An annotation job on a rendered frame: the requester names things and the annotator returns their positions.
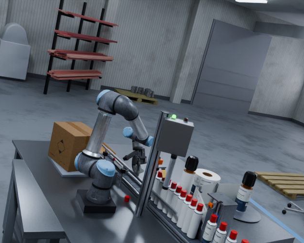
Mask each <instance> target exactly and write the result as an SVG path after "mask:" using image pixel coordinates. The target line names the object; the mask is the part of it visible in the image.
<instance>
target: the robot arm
mask: <svg viewBox="0 0 304 243"><path fill-rule="evenodd" d="M97 105H98V108H97V109H98V112H99V113H98V116H97V119H96V122H95V125H94V128H93V130H92V133H91V136H90V138H89V141H88V144H87V147H86V149H84V150H83V151H82V152H81V153H79V154H78V155H77V156H76V158H75V162H74V165H75V168H76V169H77V170H78V171H79V172H80V173H83V174H85V175H86V176H88V177H90V178H92V179H93V182H92V185H91V187H90V188H89V190H88V191H87V194H86V198H87V199H88V200H89V201H91V202H93V203H96V204H108V203H109V202H110V201H111V184H112V180H113V176H114V174H115V166H114V165H113V164H112V163H111V162H110V161H106V160H100V154H99V152H100V149H101V146H102V144H103V141H104V138H105V135H106V133H107V130H108V127H109V124H110V122H111V119H112V117H113V116H115V115H116V113H117V114H120V115H122V116H123V117H124V118H125V119H126V120H127V121H128V122H129V123H130V125H131V127H126V128H124V129H123V136H124V137H126V138H130V139H132V148H133V150H134V151H133V152H131V153H130V154H128V155H125V156H124V157H123V160H124V161H127V160H129V159H130V158H132V157H133V158H132V169H133V172H134V173H135V174H136V175H137V176H139V174H140V173H143V172H144V170H143V169H142V168H141V164H146V163H147V162H146V159H147V156H145V149H144V148H142V147H143V145H145V146H148V147H150V146H151V145H152V142H153V137H152V136H151V135H149V134H148V132H147V130H146V128H145V127H144V125H143V123H142V121H141V119H140V117H139V111H138V109H137V107H136V106H135V104H134V103H133V102H132V101H131V100H130V99H129V98H128V97H126V96H124V95H122V94H119V93H116V92H114V91H111V90H103V91H102V92H101V93H100V94H99V95H98V97H97Z"/></svg>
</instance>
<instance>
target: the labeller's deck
mask: <svg viewBox="0 0 304 243"><path fill-rule="evenodd" d="M215 205H216V203H213V208H212V209H214V208H215ZM258 213H259V212H258ZM259 214H260V215H261V220H260V221H258V222H245V221H241V220H238V219H235V218H233V221H232V224H231V226H230V229H229V232H228V237H229V236H230V233H231V231H232V230H235V231H237V233H238V234H237V237H236V240H237V243H241V241H242V239H246V240H248V242H249V243H293V241H294V239H295V237H294V236H292V235H291V234H290V233H288V232H287V231H285V230H284V229H282V228H281V227H280V226H278V225H277V224H275V223H274V222H273V221H271V220H270V219H268V218H267V217H265V216H264V215H262V214H261V213H259Z"/></svg>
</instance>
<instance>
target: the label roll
mask: <svg viewBox="0 0 304 243"><path fill-rule="evenodd" d="M195 172H196V174H195V177H194V181H193V185H192V188H191V192H192V193H193V194H194V191H195V188H196V185H207V184H217V183H219V182H220V179H221V178H220V176H219V175H217V174H216V173H214V172H212V171H209V170H205V169H197V170H196V171H195Z"/></svg>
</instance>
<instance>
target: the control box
mask: <svg viewBox="0 0 304 243"><path fill-rule="evenodd" d="M193 129H194V125H193V123H192V122H184V121H183V120H179V119H172V118H171V117H170V118H167V117H166V118H165V120H164V124H163V127H162V131H161V134H160V138H159V142H158V146H157V151H161V152H165V153H169V154H173V155H177V156H181V157H186V154H187V150H188V147H189V143H190V140H191V137H192V134H193Z"/></svg>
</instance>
